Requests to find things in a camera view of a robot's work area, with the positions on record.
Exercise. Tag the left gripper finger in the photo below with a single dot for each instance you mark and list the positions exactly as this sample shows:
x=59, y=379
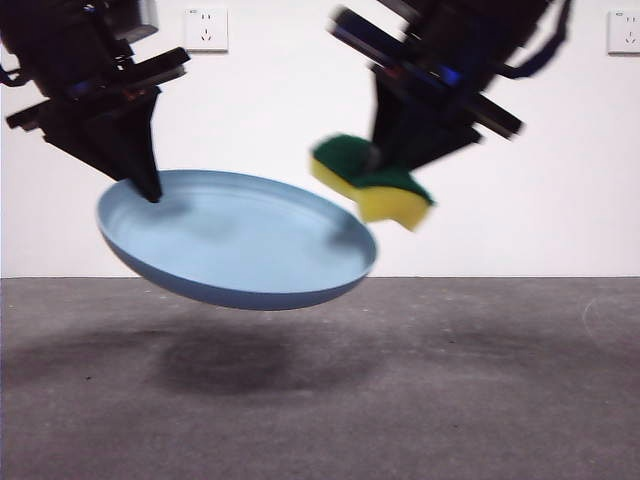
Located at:
x=135, y=145
x=82, y=145

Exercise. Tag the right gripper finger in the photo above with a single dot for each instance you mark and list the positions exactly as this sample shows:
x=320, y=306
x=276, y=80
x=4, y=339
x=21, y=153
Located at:
x=384, y=120
x=435, y=142

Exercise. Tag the yellow sponge with green pad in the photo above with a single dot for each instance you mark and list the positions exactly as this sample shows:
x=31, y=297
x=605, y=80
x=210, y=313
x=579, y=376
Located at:
x=385, y=205

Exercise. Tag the blue round plate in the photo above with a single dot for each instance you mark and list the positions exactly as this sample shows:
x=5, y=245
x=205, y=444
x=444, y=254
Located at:
x=240, y=250

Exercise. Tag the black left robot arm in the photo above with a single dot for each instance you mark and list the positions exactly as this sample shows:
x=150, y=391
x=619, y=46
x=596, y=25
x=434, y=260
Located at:
x=60, y=40

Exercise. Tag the pale grey left wrist camera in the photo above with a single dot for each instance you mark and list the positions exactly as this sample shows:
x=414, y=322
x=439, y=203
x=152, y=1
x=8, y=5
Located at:
x=146, y=14

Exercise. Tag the white wall socket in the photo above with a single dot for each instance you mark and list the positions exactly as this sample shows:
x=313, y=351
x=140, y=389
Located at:
x=625, y=32
x=207, y=30

